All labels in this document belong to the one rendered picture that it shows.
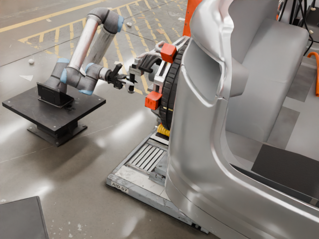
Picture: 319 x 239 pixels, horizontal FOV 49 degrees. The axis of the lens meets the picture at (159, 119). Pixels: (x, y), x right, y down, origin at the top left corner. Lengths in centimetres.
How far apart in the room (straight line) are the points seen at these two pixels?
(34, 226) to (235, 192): 123
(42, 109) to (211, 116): 206
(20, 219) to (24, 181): 71
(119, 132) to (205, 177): 204
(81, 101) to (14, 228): 135
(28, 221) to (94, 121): 148
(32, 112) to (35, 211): 105
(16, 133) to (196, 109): 232
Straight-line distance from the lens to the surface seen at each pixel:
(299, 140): 191
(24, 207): 216
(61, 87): 294
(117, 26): 266
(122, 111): 346
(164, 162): 258
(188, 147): 122
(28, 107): 301
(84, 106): 298
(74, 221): 249
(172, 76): 199
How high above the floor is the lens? 195
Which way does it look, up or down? 35 degrees down
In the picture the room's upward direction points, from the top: 8 degrees clockwise
